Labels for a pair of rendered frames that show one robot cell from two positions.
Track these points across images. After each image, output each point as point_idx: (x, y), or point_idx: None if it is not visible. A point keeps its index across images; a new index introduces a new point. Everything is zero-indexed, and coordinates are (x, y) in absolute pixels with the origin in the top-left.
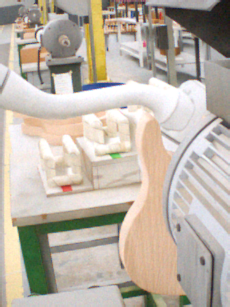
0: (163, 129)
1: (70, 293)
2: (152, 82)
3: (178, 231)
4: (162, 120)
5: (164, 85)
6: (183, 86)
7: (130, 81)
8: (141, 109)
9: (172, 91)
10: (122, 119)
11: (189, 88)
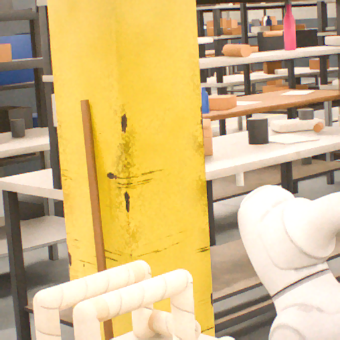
0: (325, 265)
1: None
2: (70, 294)
3: None
4: (335, 244)
5: (125, 269)
6: (287, 195)
7: (95, 299)
8: (190, 316)
9: (309, 200)
10: (234, 339)
11: (290, 192)
